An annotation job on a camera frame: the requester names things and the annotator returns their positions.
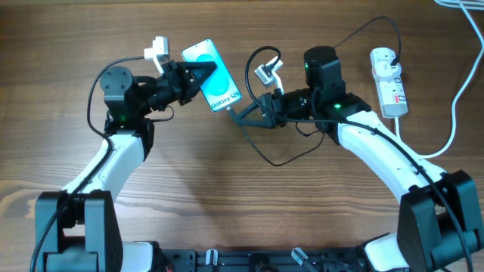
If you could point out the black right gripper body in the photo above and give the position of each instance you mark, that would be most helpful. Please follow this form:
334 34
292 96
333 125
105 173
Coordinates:
275 109

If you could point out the white power strip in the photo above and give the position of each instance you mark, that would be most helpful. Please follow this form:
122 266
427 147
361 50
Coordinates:
392 98

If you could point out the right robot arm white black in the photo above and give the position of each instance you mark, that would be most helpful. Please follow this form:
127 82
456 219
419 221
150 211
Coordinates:
439 220

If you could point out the white USB charger plug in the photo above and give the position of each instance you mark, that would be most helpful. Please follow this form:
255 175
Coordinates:
384 70

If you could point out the blue Galaxy smartphone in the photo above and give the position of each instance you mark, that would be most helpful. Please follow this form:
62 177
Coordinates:
219 89

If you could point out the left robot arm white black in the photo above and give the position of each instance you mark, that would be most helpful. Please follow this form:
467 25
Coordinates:
76 227

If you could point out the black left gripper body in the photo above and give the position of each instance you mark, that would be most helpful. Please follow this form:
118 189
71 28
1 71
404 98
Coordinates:
181 82

